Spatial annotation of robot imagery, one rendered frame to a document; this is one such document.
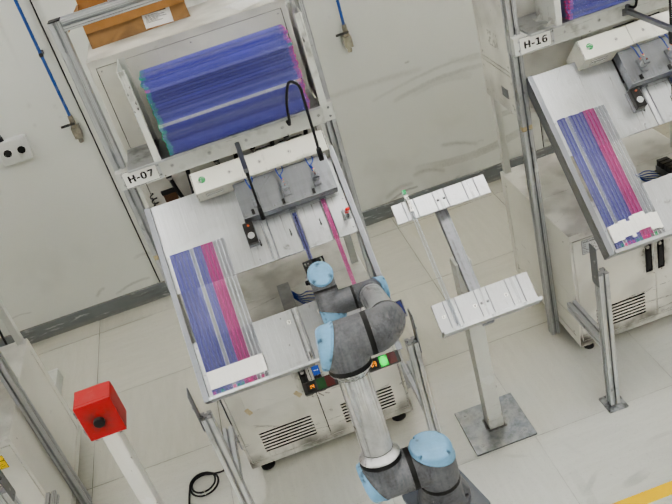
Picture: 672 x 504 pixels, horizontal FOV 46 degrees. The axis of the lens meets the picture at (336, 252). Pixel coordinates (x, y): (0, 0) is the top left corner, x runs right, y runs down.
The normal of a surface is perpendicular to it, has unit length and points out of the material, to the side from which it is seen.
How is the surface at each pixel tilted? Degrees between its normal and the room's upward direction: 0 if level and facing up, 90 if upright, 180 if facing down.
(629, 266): 90
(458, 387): 0
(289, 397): 90
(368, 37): 90
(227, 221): 44
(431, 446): 7
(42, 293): 90
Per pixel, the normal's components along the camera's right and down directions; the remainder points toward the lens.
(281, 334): -0.02, -0.25
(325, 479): -0.25, -0.82
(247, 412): 0.23, 0.47
